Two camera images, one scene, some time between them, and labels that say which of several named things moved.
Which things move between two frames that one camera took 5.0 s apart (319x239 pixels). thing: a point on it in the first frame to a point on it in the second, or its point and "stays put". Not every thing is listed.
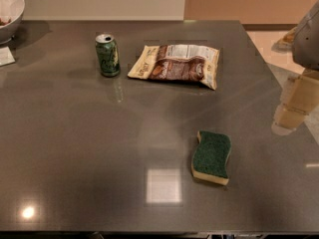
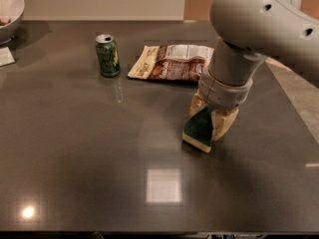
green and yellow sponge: [210, 157] to [198, 129]
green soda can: [107, 48] stays put
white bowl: [12, 6] stays put
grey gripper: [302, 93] to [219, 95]
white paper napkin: [6, 56] stays put
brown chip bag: [177, 62] stays put
